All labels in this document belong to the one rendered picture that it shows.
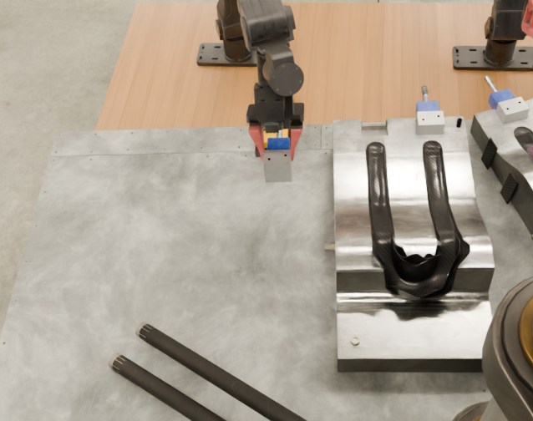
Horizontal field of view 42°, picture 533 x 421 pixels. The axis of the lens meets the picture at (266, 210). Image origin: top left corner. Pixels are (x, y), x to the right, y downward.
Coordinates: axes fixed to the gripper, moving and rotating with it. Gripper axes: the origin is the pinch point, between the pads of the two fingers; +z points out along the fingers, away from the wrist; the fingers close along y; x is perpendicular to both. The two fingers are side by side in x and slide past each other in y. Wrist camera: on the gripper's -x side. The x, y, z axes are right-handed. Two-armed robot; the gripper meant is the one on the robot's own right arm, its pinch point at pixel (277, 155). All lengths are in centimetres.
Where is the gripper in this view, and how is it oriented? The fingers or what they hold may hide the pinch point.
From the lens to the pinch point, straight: 129.3
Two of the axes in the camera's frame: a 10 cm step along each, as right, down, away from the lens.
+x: 0.7, -4.7, 8.8
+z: 0.5, 8.8, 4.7
